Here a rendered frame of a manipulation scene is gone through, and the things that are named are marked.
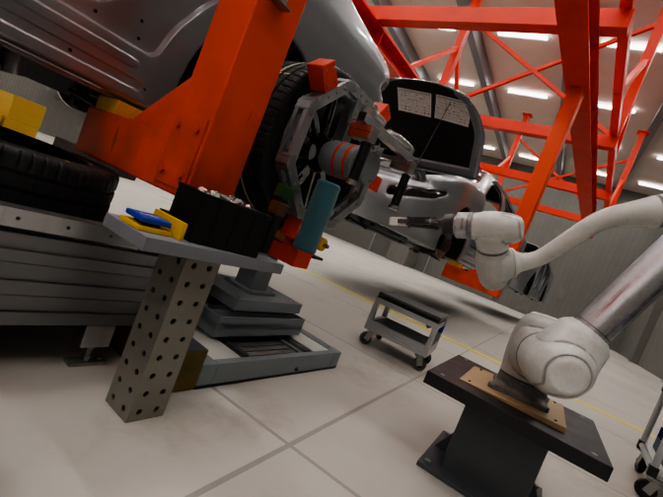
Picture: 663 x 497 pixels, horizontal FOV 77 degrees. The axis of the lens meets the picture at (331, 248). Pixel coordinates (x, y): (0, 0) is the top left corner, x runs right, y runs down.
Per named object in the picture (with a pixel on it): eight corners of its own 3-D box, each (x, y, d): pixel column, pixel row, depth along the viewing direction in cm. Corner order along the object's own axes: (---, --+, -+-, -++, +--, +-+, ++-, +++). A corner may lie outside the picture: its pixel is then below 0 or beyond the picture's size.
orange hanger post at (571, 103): (444, 276, 510) (522, 87, 496) (499, 298, 472) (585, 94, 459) (440, 274, 496) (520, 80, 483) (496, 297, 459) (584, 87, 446)
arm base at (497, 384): (548, 398, 143) (553, 384, 142) (548, 414, 123) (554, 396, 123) (494, 375, 151) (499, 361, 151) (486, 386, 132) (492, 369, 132)
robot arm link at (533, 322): (542, 380, 141) (564, 319, 141) (559, 397, 124) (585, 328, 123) (494, 362, 145) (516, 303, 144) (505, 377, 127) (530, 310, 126)
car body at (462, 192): (424, 256, 892) (452, 187, 884) (510, 290, 789) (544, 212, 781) (277, 195, 480) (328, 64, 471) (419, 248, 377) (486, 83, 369)
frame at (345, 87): (337, 233, 189) (382, 120, 186) (349, 238, 185) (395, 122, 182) (257, 202, 143) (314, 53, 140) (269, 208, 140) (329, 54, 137)
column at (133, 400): (142, 394, 110) (197, 248, 107) (162, 415, 104) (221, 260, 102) (105, 399, 101) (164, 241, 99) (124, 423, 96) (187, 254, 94)
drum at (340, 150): (330, 177, 171) (342, 146, 170) (372, 191, 159) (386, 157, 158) (311, 167, 159) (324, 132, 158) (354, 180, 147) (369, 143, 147)
